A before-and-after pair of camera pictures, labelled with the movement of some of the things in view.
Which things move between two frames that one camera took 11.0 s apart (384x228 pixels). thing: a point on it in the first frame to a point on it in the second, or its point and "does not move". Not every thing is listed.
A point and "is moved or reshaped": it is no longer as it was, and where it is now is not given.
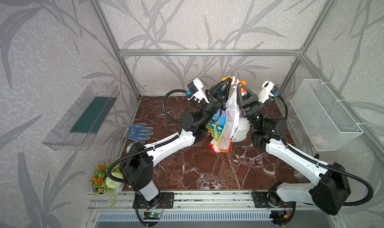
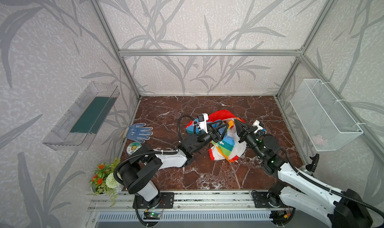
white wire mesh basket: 327,126 does not move
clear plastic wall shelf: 84,119 does not move
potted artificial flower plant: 101,184 does not move
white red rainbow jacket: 231,125 is moved or reshaped
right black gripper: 250,104 to 242,133
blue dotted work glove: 138,132 does not move
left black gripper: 212,101 to 214,131
